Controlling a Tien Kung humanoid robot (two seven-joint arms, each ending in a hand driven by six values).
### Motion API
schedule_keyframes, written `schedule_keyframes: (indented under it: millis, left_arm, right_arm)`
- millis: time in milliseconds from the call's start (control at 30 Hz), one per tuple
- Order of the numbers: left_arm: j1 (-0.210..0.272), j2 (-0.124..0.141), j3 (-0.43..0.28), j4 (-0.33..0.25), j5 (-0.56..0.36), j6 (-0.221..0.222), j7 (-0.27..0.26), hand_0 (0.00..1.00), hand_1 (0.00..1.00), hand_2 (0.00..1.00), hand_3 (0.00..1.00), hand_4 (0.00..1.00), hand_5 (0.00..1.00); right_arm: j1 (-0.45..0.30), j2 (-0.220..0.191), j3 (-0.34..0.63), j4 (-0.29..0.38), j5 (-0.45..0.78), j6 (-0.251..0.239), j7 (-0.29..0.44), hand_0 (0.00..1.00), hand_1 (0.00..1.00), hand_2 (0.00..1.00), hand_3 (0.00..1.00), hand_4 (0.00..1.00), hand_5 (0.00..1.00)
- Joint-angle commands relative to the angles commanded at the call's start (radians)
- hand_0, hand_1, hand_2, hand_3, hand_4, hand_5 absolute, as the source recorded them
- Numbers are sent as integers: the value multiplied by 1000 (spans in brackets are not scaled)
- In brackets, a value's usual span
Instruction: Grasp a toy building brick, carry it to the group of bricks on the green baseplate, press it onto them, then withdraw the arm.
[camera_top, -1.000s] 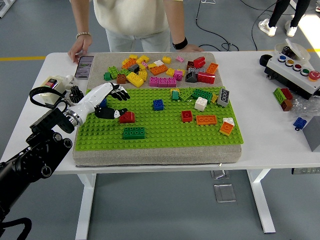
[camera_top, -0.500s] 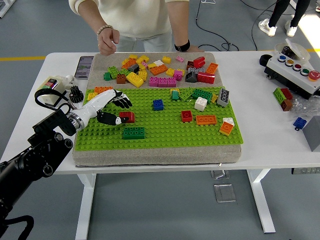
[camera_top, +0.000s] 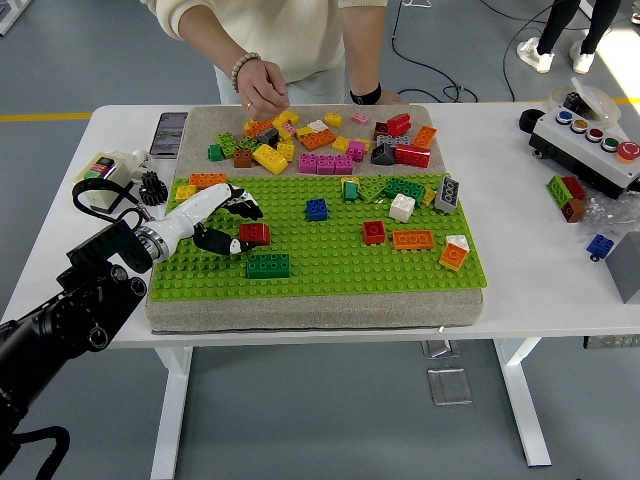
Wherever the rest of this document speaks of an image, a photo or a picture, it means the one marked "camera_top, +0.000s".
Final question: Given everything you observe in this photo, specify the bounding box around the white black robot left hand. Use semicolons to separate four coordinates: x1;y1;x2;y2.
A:
158;181;265;260

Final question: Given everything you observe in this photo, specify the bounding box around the person's right hand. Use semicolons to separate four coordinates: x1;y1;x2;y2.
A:
238;59;291;123

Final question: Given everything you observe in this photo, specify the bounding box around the red curved-top brick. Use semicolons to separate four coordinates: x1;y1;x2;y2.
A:
238;222;272;247

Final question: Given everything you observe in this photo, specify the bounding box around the smartphone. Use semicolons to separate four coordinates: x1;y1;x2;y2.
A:
149;111;189;160

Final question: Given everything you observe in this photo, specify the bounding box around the dark green eight-stud brick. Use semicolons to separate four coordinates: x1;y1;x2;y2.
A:
382;177;427;204
245;253;292;280

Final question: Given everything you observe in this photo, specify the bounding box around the orange eight-stud brick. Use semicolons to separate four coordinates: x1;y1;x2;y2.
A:
188;172;228;190
298;128;337;153

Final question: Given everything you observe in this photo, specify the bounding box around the red stud brick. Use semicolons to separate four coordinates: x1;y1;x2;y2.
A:
385;113;413;137
560;175;587;201

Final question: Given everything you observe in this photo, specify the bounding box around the orange stud brick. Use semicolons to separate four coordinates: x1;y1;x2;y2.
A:
410;124;438;150
243;119;274;140

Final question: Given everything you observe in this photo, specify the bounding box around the large red brick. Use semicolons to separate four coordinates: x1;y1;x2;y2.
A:
393;143;432;169

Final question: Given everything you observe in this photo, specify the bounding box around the lime green stud brick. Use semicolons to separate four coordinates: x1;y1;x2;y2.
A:
214;131;239;160

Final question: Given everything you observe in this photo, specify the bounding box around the large yellow rounded brick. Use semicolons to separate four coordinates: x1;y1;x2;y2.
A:
250;143;290;176

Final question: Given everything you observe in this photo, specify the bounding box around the lime green flat brick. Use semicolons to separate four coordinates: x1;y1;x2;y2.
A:
357;175;391;204

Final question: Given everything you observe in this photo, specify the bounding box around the pink long brick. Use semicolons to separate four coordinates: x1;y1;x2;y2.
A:
297;152;354;176

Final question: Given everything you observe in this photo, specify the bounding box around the white four-stud brick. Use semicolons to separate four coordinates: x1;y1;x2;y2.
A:
388;193;417;223

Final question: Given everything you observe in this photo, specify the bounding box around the blue four-stud brick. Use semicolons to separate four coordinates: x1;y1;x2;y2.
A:
304;198;330;223

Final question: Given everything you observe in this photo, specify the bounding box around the green studded baseplate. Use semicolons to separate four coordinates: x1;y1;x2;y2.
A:
147;172;490;304

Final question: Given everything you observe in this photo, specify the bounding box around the orange brick with yellow base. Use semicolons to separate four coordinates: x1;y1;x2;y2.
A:
438;243;468;274

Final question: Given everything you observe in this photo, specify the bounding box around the blue brick keyring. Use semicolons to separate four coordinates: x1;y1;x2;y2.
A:
585;233;615;262

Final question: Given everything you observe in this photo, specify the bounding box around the black wrist watch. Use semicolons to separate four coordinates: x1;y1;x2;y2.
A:
348;82;384;106

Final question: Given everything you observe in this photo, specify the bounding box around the black gear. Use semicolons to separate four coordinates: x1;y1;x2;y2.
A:
137;170;168;206

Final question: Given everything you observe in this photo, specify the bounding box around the person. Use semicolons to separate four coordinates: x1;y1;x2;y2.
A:
139;0;409;124
516;0;621;75

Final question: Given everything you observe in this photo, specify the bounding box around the small white plastic part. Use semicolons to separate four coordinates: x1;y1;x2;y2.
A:
128;148;151;176

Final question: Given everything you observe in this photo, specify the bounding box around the grey foam mat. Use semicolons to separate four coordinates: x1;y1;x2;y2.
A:
143;103;485;335

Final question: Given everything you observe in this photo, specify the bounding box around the white table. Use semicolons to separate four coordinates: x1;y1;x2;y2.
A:
0;102;640;469

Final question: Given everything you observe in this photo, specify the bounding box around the white button control box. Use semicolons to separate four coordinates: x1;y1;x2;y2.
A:
528;107;640;200

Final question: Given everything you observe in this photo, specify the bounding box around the white round lidded container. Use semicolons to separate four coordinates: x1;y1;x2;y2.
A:
548;76;622;124

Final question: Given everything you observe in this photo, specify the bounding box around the clear plastic bag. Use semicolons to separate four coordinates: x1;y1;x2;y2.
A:
579;192;640;239

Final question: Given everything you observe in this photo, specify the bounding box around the clear floor socket cover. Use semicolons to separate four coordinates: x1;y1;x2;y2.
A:
427;367;474;406
421;339;459;359

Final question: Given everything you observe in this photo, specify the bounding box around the grey box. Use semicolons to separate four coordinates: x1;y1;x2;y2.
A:
603;230;640;305

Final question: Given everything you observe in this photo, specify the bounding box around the table height control panel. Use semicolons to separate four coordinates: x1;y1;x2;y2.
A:
582;334;640;350

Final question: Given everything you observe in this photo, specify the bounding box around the bead bracelet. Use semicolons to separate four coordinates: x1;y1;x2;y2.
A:
230;51;263;94

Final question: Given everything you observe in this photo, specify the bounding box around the black floor cable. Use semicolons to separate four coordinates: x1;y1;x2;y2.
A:
389;19;469;104
502;0;571;104

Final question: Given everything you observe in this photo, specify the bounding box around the cream switch box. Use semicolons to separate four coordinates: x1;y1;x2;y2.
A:
72;151;135;209

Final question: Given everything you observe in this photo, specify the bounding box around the grey three-ring brick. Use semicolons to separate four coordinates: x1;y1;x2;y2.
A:
433;175;460;215

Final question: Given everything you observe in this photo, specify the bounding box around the black ring roll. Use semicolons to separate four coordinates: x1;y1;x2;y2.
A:
518;107;547;135

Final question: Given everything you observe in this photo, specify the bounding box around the red single-ring square brick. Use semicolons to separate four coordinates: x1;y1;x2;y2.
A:
361;221;386;246

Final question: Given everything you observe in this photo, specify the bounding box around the orange three-ring long brick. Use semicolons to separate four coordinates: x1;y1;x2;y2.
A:
391;230;434;252

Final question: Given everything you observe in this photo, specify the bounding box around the brown ring brick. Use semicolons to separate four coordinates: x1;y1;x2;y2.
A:
559;198;586;224

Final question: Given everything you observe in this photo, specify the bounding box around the white furniture frame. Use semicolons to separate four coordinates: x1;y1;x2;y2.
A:
0;0;26;37

